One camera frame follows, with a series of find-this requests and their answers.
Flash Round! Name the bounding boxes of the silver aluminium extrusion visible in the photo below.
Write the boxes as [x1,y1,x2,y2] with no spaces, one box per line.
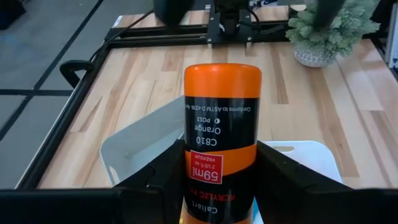
[384,2,398,70]

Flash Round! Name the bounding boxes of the small potted green plant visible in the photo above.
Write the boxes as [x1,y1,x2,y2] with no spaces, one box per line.
[285,0,381,68]

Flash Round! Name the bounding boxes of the black aluminium table frame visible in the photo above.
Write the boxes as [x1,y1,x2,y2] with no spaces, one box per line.
[15,18,398,190]

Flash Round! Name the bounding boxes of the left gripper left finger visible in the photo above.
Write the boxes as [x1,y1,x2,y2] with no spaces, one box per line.
[114,139,187,224]

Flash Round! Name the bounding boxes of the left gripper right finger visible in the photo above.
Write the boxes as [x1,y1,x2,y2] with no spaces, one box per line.
[254,139,353,224]

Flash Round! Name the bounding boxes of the white plastic bin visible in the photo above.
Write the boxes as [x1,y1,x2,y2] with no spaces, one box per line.
[252,140,343,224]

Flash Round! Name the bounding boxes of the grey plastic bin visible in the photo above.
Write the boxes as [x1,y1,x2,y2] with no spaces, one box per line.
[99,95,187,187]

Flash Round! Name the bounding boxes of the orange paint bottle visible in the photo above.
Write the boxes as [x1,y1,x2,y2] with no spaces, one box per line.
[179,63,263,224]

